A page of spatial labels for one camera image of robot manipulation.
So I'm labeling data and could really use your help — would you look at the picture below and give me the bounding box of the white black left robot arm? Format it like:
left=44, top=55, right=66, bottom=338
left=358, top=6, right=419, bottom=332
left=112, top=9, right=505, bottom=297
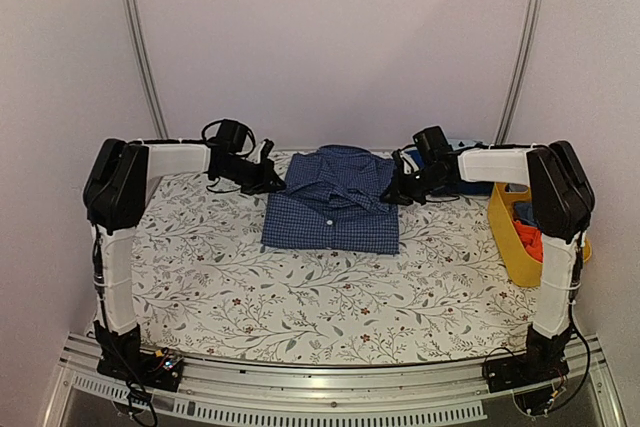
left=83, top=119, right=285, bottom=337

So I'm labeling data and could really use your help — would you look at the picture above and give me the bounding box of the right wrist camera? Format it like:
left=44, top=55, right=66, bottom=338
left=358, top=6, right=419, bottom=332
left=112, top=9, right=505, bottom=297
left=392, top=148, right=419, bottom=175

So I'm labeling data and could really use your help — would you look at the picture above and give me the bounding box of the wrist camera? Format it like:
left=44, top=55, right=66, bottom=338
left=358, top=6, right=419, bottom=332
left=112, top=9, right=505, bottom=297
left=392, top=148, right=419, bottom=175
left=251, top=139, right=274, bottom=164

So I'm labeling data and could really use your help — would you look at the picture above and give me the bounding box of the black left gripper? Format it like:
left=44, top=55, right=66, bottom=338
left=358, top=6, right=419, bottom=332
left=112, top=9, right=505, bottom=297
left=219, top=156, right=286, bottom=195

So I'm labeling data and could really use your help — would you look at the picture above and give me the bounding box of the left aluminium frame post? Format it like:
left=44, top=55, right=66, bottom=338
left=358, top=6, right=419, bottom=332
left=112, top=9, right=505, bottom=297
left=122, top=0, right=169, bottom=139

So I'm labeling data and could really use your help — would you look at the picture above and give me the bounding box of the aluminium front rail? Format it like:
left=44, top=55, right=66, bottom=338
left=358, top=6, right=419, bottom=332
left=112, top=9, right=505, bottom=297
left=43, top=334, right=630, bottom=426

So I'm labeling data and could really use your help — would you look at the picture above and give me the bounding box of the folded light blue t-shirt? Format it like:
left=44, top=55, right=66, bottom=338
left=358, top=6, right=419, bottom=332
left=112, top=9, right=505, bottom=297
left=447, top=138, right=484, bottom=151

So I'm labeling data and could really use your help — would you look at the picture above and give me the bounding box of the aluminium frame post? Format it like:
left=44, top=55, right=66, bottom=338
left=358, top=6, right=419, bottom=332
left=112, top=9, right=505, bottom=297
left=122, top=0, right=169, bottom=139
left=494, top=0, right=543, bottom=145

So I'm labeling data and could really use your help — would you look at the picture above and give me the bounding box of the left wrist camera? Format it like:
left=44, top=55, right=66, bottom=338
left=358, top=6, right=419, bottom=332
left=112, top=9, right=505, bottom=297
left=251, top=139, right=274, bottom=164

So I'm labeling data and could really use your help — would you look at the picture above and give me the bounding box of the folded royal blue garment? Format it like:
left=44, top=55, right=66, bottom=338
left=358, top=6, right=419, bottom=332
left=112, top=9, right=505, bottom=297
left=402, top=145, right=494, bottom=197

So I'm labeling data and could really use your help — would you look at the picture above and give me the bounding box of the right aluminium frame post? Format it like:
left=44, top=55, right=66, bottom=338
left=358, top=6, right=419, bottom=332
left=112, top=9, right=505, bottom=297
left=494, top=0, right=543, bottom=145

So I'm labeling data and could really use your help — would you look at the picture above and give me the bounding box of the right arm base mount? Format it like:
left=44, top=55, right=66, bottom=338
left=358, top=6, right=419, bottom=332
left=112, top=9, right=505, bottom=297
left=482, top=346, right=569, bottom=417

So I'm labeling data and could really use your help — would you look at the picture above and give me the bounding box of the blue checkered button shirt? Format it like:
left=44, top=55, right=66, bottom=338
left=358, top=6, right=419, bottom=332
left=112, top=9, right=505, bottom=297
left=261, top=145, right=399, bottom=255

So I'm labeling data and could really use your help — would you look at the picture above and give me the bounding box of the grey blue garment in basket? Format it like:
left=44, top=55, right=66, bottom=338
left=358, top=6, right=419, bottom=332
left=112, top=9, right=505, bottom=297
left=513, top=201, right=536, bottom=226

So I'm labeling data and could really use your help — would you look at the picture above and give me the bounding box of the yellow plastic laundry basket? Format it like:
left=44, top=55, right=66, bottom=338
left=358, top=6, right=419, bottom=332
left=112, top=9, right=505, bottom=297
left=487, top=181, right=593, bottom=289

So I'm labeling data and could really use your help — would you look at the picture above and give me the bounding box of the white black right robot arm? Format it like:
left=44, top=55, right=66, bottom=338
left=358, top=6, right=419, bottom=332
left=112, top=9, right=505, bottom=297
left=381, top=126, right=595, bottom=341

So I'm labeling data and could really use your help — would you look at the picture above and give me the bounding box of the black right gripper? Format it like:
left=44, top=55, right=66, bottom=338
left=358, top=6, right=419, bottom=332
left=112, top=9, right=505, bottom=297
left=380, top=165, right=448, bottom=206

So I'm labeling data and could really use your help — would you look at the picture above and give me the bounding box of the floral patterned table cloth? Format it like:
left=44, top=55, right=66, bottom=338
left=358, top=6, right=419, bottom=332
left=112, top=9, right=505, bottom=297
left=102, top=173, right=540, bottom=365

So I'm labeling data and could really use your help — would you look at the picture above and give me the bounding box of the orange garment in basket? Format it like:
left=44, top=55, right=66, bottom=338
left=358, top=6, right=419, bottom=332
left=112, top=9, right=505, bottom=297
left=513, top=220, right=543, bottom=263

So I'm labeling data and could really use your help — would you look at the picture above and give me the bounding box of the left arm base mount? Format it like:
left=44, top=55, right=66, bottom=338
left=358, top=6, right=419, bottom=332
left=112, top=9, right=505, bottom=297
left=95, top=325, right=184, bottom=392

